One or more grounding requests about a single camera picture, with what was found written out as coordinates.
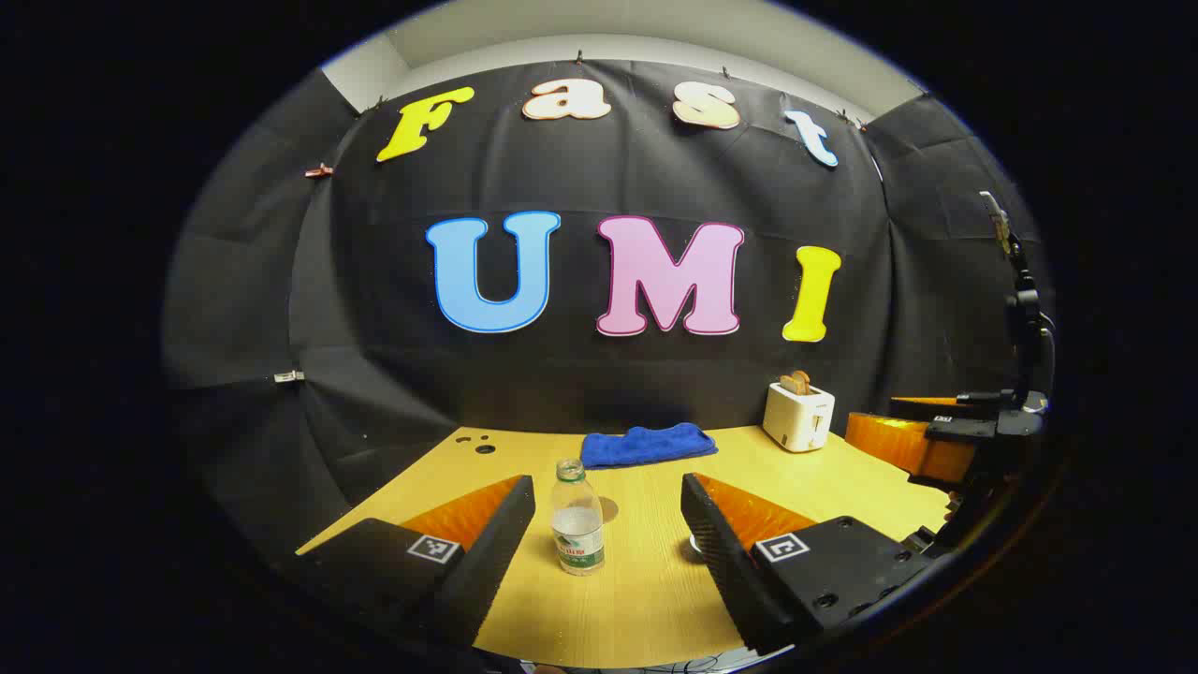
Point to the white clip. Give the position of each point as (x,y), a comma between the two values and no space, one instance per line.
(288,376)

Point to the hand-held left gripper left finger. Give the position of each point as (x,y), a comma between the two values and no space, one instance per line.
(496,543)

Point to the toast slices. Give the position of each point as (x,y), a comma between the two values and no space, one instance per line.
(796,383)

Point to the red clip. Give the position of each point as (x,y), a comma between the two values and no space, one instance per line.
(319,170)

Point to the folded blue towel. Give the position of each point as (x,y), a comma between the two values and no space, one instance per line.
(646,445)

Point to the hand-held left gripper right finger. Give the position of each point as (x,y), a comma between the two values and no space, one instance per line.
(721,552)

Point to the white toaster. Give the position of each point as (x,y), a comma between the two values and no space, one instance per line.
(796,419)

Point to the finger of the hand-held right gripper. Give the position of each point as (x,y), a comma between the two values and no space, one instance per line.
(898,445)
(936,408)

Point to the black backdrop cloth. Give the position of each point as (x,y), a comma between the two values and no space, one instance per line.
(599,374)

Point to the white teacup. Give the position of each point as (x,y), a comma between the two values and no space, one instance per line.
(695,543)

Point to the clear plastic water bottle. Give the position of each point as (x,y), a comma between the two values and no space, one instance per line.
(577,524)

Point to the round brown coaster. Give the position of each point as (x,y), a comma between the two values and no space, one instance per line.
(610,511)

